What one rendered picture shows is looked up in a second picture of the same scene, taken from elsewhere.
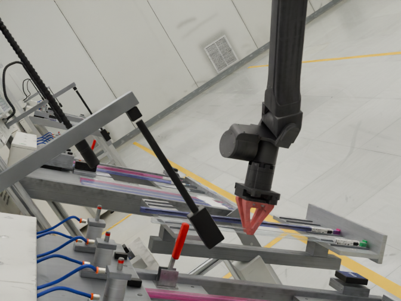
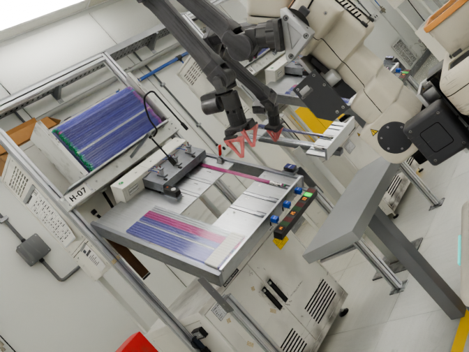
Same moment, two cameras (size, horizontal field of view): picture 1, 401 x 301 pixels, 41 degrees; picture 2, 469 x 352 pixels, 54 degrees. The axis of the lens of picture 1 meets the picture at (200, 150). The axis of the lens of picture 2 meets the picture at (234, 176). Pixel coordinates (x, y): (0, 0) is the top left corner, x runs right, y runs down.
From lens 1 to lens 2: 196 cm
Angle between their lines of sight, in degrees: 61
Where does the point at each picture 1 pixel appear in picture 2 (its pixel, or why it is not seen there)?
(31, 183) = not seen: hidden behind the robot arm
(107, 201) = (293, 101)
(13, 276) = (148, 165)
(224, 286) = (240, 164)
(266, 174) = (271, 119)
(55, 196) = not seen: hidden behind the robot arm
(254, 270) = (297, 152)
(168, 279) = (219, 160)
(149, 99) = not seen: outside the picture
